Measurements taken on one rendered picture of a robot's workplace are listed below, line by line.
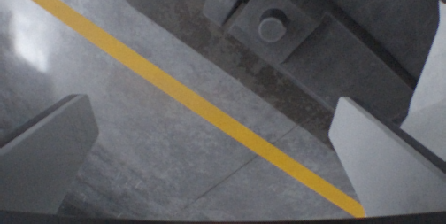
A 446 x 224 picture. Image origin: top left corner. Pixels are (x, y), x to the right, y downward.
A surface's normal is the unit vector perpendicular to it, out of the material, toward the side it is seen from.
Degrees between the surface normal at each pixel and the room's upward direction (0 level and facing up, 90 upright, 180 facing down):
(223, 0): 12
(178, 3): 0
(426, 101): 90
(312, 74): 0
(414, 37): 0
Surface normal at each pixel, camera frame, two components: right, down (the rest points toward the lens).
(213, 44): -0.26, 0.56
